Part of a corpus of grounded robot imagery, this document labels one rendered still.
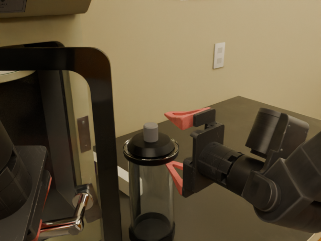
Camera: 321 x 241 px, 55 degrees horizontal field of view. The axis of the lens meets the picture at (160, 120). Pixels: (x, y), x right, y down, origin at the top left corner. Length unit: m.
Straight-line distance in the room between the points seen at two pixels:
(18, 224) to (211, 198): 0.61
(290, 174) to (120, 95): 0.86
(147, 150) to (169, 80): 0.75
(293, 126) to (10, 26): 0.40
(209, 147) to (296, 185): 0.16
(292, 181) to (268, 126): 0.09
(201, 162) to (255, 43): 1.30
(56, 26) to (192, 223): 0.52
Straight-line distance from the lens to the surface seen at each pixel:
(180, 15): 1.27
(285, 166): 0.37
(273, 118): 0.42
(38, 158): 0.33
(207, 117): 0.49
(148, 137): 0.57
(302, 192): 0.35
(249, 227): 0.78
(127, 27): 1.11
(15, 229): 0.30
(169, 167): 0.56
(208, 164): 0.46
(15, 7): 0.46
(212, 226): 0.76
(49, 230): 0.38
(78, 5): 0.49
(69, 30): 0.53
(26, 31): 0.50
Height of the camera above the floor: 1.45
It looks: 23 degrees down
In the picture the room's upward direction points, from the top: straight up
